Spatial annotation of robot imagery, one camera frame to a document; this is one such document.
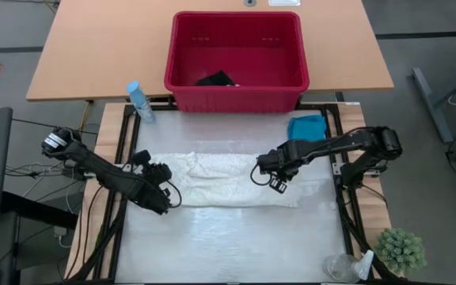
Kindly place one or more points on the white power adapter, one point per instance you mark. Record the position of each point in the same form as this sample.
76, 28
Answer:
59, 231

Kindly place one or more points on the blue spray bottle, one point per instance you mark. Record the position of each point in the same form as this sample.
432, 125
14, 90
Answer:
141, 105

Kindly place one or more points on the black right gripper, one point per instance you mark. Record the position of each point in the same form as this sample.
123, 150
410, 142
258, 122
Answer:
279, 164

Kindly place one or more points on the black aluminium table frame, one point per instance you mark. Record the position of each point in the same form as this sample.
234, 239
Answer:
331, 106

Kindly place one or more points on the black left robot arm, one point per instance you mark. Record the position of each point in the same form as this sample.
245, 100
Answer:
109, 178

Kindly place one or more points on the small green potted plant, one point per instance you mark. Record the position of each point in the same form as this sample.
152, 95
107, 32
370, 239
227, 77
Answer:
400, 249

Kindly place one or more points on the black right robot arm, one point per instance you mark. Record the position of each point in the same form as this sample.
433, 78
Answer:
331, 146

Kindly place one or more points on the blue cloth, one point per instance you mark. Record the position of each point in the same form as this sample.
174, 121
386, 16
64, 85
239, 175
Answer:
306, 128

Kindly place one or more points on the large red plastic bin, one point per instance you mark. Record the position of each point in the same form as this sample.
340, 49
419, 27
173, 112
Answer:
251, 51

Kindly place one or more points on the light wooden desk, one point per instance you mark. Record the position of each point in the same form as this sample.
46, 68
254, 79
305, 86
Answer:
93, 47

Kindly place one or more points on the grey metal table leg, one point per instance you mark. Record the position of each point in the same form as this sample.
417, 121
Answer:
429, 103

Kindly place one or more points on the clear plastic cup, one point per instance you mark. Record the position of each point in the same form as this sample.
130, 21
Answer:
343, 267

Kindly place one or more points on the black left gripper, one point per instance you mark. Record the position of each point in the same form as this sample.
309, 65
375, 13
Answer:
158, 174

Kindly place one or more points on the grey desk grommet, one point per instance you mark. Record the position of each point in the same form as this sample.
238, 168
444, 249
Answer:
250, 2

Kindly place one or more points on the white desk plate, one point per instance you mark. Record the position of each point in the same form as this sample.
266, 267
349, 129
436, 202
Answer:
284, 2

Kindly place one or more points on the black garment with white tag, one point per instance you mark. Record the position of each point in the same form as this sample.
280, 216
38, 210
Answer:
214, 80

